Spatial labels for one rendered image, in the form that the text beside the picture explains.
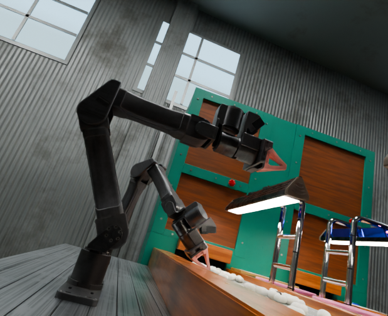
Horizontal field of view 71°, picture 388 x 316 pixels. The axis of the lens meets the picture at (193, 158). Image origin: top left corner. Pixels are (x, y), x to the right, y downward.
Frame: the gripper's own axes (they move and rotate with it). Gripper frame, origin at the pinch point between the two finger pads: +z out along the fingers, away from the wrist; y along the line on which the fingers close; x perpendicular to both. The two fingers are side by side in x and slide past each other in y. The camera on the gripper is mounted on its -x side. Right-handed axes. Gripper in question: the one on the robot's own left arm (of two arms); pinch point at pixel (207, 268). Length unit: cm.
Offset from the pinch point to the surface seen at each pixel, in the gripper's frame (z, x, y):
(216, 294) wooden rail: -13, 11, -64
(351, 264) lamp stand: 32, -48, -1
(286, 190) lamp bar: -9.4, -30.3, -22.3
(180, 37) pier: -214, -173, 213
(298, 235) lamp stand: 11.0, -36.4, -0.8
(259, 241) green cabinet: 20, -43, 56
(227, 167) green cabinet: -27, -53, 56
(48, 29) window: -292, -25, 213
